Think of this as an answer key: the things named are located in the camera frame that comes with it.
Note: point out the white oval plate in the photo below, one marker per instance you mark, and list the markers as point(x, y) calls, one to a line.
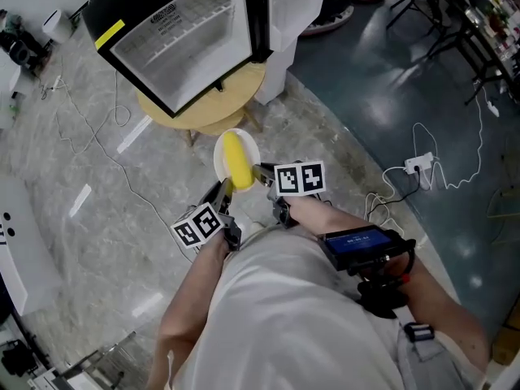
point(250, 144)

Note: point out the round wooden side table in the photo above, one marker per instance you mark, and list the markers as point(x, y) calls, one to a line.
point(211, 109)

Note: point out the person's white shoe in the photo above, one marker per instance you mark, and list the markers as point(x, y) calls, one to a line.
point(256, 227)

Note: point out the yellow corn cob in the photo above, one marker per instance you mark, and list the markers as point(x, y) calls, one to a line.
point(237, 161)

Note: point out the black metal table frame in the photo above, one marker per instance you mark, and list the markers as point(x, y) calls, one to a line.
point(479, 43)

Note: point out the black mini fridge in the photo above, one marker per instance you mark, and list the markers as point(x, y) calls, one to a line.
point(183, 59)

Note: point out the person's left forearm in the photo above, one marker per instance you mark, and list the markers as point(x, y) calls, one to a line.
point(195, 291)

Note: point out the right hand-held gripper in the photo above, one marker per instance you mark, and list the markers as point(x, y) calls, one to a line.
point(300, 179)

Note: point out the white cabinet with black dots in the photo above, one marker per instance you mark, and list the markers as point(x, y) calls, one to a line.
point(24, 250)

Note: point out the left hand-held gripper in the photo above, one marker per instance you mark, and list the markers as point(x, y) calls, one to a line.
point(199, 226)

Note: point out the white equipment box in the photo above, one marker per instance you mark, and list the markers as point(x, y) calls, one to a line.
point(53, 378)

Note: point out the person's right forearm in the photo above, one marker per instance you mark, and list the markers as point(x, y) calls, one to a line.
point(325, 217)

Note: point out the person's white shirt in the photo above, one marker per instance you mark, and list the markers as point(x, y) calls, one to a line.
point(284, 319)

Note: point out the white cylindrical bin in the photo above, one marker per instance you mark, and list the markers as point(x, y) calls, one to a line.
point(57, 26)

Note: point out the small white power strip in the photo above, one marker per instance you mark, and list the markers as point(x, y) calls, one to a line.
point(57, 83)

